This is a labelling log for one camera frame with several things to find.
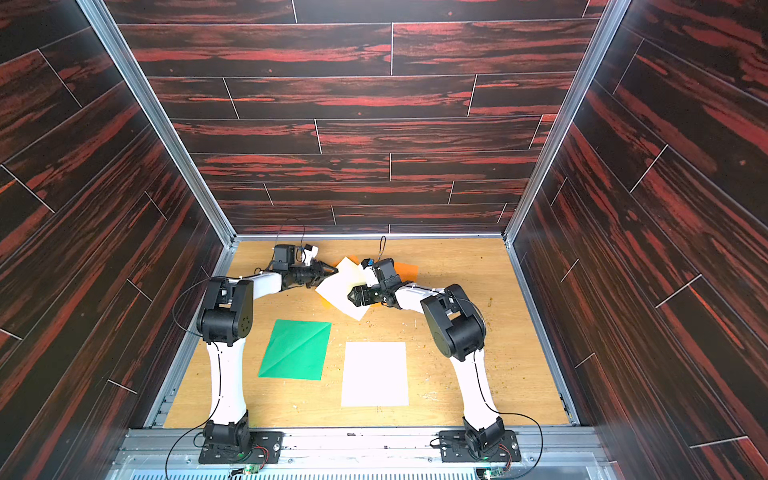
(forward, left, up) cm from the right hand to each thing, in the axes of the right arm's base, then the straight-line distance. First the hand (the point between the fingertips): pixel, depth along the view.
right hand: (363, 292), depth 104 cm
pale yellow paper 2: (-29, -6, -1) cm, 29 cm away
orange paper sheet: (-6, +12, +2) cm, 14 cm away
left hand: (+5, +9, +5) cm, 11 cm away
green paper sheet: (-22, +18, 0) cm, 29 cm away
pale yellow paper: (-2, +9, +4) cm, 10 cm away
